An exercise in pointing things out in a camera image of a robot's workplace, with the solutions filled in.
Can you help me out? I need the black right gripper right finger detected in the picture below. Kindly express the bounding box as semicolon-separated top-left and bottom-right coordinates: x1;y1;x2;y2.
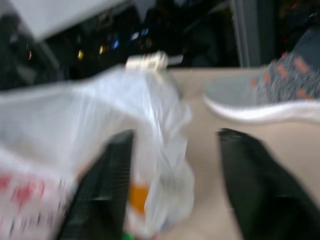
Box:
217;127;320;240

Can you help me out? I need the grey orange-striped sneaker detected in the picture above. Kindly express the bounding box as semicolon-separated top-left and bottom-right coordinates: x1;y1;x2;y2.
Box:
202;51;320;126

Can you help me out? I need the white printed plastic bag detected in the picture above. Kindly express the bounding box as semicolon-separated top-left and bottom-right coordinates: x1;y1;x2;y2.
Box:
0;64;196;240

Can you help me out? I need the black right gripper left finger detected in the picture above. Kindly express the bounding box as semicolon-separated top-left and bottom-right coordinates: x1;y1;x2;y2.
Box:
59;129;137;240

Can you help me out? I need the white board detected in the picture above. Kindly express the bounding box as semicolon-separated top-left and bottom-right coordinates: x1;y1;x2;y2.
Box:
9;0;141;42

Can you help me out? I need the grey metal post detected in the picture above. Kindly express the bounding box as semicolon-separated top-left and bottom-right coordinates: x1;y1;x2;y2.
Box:
229;0;277;68

